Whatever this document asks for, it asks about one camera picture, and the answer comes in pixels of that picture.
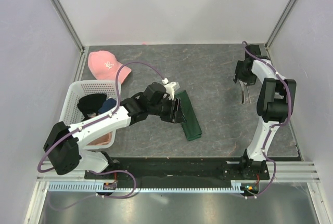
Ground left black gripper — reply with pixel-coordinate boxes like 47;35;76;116
149;96;187;124

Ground silver spoon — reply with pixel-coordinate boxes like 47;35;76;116
246;86;252;104

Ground dark green cloth napkin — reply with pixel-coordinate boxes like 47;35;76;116
175;90;202;141

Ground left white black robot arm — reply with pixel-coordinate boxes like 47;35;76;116
43;82;186;179

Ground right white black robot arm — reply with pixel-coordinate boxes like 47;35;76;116
233;41;297;179

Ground navy blue cloth in basket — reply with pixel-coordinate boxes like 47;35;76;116
98;98;117;114

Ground peach cloth in basket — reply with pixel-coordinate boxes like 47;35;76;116
88;133;112;146

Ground pink baseball cap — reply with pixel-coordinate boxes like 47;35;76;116
88;50;122;80

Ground black cloth in basket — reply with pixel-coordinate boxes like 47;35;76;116
77;94;107;120

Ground white perforated plastic basket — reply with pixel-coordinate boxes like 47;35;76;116
58;80;122;149

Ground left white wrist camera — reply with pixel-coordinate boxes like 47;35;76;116
162;78;180;100

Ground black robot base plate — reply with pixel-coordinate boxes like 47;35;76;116
85;156;270;181

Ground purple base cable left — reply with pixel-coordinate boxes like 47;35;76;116
48;169;138;211

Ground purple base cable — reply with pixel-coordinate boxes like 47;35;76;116
48;169;138;211
234;156;276;201

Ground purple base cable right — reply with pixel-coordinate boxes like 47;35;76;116
234;156;276;201

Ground right aluminium frame post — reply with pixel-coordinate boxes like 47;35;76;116
264;0;298;50

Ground aluminium frame post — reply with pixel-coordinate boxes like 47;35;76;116
264;0;298;50
50;0;85;52

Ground light blue slotted cable duct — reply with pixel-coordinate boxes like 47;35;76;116
48;180;259;193

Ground left aluminium frame post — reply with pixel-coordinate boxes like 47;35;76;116
50;0;85;52

